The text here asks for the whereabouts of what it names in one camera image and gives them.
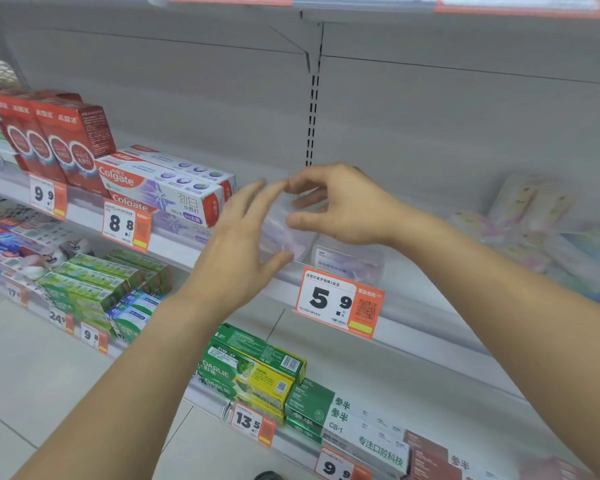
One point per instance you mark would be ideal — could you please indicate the person's right hand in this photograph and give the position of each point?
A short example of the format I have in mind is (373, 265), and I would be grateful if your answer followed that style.
(360, 209)

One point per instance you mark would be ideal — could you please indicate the stack of white red toothpaste boxes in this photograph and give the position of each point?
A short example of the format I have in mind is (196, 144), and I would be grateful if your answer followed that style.
(145, 179)

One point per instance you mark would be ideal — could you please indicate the person's right forearm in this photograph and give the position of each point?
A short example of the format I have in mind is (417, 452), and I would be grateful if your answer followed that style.
(520, 319)

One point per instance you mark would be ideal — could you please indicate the red toothpaste box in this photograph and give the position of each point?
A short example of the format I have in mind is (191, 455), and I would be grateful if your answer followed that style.
(15, 124)
(87, 129)

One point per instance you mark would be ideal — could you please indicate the stack of pale blue toothpaste boxes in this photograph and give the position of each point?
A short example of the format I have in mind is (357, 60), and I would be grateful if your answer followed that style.
(135, 314)

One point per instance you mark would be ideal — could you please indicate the pile of teal small boxes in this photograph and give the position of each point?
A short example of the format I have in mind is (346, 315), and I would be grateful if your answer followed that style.
(585, 259)

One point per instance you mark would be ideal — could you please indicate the person's left hand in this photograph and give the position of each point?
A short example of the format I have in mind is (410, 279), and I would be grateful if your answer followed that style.
(230, 274)

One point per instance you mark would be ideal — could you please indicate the green yellow toothpaste box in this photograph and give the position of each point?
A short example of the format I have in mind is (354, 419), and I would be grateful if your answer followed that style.
(240, 377)
(250, 347)
(220, 394)

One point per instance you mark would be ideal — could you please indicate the person's left forearm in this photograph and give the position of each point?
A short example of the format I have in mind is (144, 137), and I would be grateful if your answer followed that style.
(115, 404)

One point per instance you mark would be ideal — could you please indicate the person's dark shoe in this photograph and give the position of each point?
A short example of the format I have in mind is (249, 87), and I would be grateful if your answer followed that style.
(269, 476)

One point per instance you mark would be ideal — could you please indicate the pile of pink small boxes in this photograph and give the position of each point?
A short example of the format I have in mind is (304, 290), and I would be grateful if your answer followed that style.
(520, 199)

